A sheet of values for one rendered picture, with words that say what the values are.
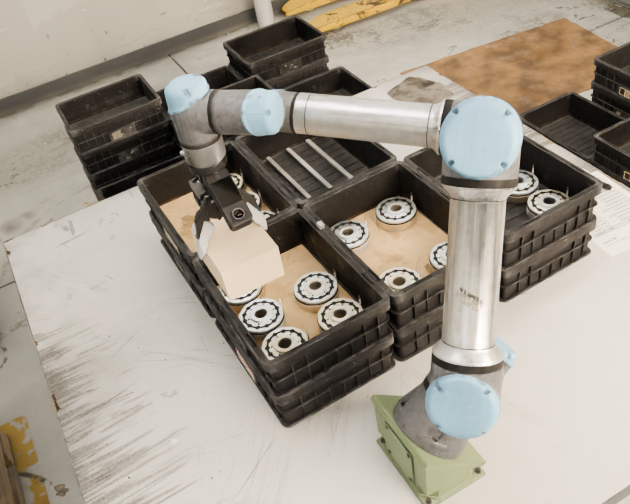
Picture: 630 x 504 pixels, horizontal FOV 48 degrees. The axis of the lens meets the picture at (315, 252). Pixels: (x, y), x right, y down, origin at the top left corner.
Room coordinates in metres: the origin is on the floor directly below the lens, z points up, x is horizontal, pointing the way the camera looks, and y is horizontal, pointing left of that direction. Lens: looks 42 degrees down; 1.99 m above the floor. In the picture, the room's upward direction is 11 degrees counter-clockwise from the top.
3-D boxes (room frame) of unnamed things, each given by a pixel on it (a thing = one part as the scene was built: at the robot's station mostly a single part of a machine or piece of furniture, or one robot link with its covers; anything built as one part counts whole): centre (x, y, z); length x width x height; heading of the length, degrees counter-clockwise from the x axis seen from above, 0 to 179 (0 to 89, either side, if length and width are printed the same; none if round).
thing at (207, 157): (1.09, 0.16, 1.32); 0.08 x 0.08 x 0.05
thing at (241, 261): (1.07, 0.15, 1.08); 0.16 x 0.12 x 0.07; 21
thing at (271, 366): (1.13, 0.08, 0.92); 0.40 x 0.30 x 0.02; 23
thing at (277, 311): (1.10, 0.15, 0.86); 0.10 x 0.10 x 0.01
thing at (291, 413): (1.13, 0.08, 0.76); 0.40 x 0.30 x 0.12; 23
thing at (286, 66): (3.06, 0.00, 0.37); 0.40 x 0.30 x 0.45; 111
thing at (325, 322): (1.05, -0.03, 0.86); 0.10 x 0.10 x 0.01
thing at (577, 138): (2.26, -1.12, 0.26); 0.40 x 0.30 x 0.23; 21
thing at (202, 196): (1.09, 0.16, 1.24); 0.09 x 0.08 x 0.12; 21
